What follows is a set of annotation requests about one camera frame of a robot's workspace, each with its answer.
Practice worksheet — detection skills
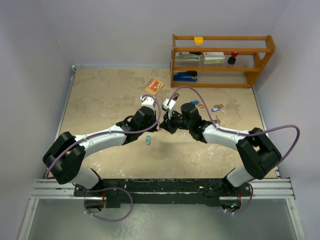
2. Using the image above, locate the wooden shelf rack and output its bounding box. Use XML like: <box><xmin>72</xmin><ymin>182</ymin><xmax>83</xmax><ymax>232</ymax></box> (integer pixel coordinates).
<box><xmin>170</xmin><ymin>35</ymin><xmax>276</xmax><ymax>88</ymax></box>

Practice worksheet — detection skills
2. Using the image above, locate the red black stamp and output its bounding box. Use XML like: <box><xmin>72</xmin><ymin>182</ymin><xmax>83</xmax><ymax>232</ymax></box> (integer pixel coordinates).
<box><xmin>227</xmin><ymin>52</ymin><xmax>239</xmax><ymax>65</ymax></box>

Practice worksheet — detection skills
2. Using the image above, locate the yellow lid container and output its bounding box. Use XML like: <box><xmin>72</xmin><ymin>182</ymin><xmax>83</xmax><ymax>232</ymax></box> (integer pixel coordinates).
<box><xmin>193</xmin><ymin>36</ymin><xmax>204</xmax><ymax>47</ymax></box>

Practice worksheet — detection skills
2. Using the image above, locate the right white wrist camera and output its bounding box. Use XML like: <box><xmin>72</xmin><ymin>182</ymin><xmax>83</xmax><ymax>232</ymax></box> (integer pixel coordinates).
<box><xmin>162</xmin><ymin>98</ymin><xmax>176</xmax><ymax>119</ymax></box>

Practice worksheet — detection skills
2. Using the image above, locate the orange small notebook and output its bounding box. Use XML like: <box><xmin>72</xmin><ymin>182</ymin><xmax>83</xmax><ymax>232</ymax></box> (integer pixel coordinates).
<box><xmin>143</xmin><ymin>78</ymin><xmax>164</xmax><ymax>96</ymax></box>

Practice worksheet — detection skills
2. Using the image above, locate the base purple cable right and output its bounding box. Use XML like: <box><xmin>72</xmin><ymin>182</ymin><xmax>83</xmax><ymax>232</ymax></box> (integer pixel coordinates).
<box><xmin>223</xmin><ymin>183</ymin><xmax>254</xmax><ymax>216</ymax></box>

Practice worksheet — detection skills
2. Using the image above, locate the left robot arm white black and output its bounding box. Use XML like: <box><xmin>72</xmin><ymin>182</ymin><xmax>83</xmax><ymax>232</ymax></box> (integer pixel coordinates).
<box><xmin>42</xmin><ymin>106</ymin><xmax>157</xmax><ymax>191</ymax></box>

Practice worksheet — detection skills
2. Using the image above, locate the grey stapler on shelf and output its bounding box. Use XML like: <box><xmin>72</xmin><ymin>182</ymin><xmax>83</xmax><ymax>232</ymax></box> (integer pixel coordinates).
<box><xmin>174</xmin><ymin>51</ymin><xmax>202</xmax><ymax>62</ymax></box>

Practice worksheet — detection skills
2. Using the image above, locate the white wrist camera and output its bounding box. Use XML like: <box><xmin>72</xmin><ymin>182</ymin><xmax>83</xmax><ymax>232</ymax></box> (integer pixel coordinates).
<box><xmin>140</xmin><ymin>95</ymin><xmax>156</xmax><ymax>111</ymax></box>
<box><xmin>162</xmin><ymin>98</ymin><xmax>176</xmax><ymax>119</ymax></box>

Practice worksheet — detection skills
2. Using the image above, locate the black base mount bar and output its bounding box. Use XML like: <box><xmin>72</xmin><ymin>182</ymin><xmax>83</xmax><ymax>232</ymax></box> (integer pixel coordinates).
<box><xmin>74</xmin><ymin>178</ymin><xmax>252</xmax><ymax>209</ymax></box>

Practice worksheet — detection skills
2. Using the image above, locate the aluminium rail frame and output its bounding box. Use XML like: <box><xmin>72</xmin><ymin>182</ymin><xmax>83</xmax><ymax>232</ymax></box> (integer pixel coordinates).
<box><xmin>30</xmin><ymin>178</ymin><xmax>296</xmax><ymax>199</ymax></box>

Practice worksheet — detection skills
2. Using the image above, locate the blue tag key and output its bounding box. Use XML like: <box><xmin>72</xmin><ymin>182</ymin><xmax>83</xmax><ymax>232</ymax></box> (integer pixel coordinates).
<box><xmin>191</xmin><ymin>100</ymin><xmax>199</xmax><ymax>105</ymax></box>
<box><xmin>211</xmin><ymin>107</ymin><xmax>225</xmax><ymax>113</ymax></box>

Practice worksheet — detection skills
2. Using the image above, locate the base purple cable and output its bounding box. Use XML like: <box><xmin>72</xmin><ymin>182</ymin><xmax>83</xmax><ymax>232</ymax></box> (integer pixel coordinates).
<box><xmin>83</xmin><ymin>187</ymin><xmax>134</xmax><ymax>222</ymax></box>
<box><xmin>223</xmin><ymin>183</ymin><xmax>254</xmax><ymax>216</ymax></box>

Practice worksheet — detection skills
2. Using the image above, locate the orange carabiner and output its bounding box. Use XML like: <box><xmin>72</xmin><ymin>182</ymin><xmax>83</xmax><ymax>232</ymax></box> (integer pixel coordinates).
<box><xmin>214</xmin><ymin>104</ymin><xmax>224</xmax><ymax>109</ymax></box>
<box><xmin>196</xmin><ymin>103</ymin><xmax>205</xmax><ymax>109</ymax></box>

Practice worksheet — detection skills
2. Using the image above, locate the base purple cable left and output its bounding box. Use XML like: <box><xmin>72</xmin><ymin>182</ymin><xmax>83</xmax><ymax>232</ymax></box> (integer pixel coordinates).
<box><xmin>83</xmin><ymin>187</ymin><xmax>134</xmax><ymax>222</ymax></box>

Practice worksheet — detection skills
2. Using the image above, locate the blue black stapler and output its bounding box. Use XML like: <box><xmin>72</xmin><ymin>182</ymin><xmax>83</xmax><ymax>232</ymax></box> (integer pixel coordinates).
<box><xmin>173</xmin><ymin>70</ymin><xmax>198</xmax><ymax>82</ymax></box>

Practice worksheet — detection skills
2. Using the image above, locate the teal carabiner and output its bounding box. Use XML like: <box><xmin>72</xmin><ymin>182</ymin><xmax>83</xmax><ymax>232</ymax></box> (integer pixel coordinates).
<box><xmin>145</xmin><ymin>134</ymin><xmax>151</xmax><ymax>146</ymax></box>

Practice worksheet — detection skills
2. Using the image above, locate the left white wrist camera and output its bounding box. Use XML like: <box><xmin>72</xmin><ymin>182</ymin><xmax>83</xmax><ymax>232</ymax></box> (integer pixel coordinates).
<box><xmin>140</xmin><ymin>95</ymin><xmax>156</xmax><ymax>111</ymax></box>

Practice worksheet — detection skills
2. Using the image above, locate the red tag key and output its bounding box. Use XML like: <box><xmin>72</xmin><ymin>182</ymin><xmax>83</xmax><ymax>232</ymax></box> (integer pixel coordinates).
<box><xmin>215</xmin><ymin>115</ymin><xmax>221</xmax><ymax>125</ymax></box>

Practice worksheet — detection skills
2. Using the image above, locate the white red box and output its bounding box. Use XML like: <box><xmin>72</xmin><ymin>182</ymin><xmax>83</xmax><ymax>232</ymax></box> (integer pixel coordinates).
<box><xmin>202</xmin><ymin>52</ymin><xmax>225</xmax><ymax>64</ymax></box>

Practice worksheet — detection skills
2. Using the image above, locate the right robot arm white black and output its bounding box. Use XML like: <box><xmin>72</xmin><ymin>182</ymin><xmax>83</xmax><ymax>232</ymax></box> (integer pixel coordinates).
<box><xmin>159</xmin><ymin>99</ymin><xmax>282</xmax><ymax>188</ymax></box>

